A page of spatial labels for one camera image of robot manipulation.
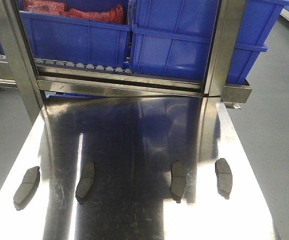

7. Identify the grey brake pad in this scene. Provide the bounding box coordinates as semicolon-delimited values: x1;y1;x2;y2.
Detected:
75;161;96;205
170;160;187;203
215;158;233;200
13;166;41;211

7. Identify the roller conveyor track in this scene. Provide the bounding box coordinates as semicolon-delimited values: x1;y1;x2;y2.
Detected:
34;57;133;74

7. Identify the right blue plastic bin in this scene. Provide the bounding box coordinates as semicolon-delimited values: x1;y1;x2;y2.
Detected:
130;0;289;85

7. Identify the blue plastic bin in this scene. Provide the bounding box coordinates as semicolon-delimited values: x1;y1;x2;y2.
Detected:
17;0;132;67
130;0;289;85

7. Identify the red mesh bag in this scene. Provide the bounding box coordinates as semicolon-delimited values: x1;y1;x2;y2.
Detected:
21;0;125;24

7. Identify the left blue plastic bin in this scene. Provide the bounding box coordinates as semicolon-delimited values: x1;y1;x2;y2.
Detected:
17;0;132;67

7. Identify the stainless steel rack frame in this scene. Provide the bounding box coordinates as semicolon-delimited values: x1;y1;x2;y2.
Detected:
0;0;252;122

